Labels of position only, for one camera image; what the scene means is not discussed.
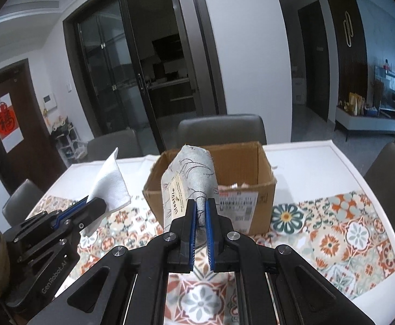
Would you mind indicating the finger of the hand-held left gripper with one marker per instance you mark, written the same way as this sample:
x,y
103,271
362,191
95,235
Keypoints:
x,y
68,212
94,208

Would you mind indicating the white low sideboard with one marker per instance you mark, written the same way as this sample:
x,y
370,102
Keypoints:
x,y
366,123

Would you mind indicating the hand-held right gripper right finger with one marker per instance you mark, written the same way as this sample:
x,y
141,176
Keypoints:
x,y
211,237

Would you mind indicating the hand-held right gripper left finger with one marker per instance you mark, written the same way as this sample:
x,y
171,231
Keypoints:
x,y
191,237

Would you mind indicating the grey dining chair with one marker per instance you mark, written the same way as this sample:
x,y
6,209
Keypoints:
x,y
390,176
116,145
23,199
221,130

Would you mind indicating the dark interior door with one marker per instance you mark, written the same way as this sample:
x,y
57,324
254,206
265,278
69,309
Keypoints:
x,y
314,61

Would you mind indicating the television screen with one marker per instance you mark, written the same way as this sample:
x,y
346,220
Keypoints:
x,y
392,84

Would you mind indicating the white box on floor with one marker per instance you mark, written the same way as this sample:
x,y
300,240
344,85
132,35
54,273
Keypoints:
x,y
299,91

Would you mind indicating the floral patterned tablecloth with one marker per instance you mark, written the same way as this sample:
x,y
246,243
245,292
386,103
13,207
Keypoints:
x,y
336,237

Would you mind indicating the brown cardboard box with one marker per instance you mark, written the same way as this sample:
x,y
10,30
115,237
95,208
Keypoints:
x,y
268,206

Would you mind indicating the brown entrance door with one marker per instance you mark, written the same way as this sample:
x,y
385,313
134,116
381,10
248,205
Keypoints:
x,y
35,142

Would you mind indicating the gold wall ornament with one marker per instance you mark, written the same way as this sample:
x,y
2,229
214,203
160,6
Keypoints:
x,y
348,28

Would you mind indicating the red and white door poster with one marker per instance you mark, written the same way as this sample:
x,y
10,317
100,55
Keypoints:
x,y
6,122

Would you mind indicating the dark glass sliding door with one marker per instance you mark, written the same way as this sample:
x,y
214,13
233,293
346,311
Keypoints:
x,y
116,74

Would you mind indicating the cluttered shoe rack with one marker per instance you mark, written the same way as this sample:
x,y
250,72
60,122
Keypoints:
x,y
67,142

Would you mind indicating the grey printed cloth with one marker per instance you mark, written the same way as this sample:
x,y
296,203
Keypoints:
x,y
190,176

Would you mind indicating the white wall intercom panel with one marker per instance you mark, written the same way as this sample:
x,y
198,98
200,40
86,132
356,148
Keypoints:
x,y
49,101

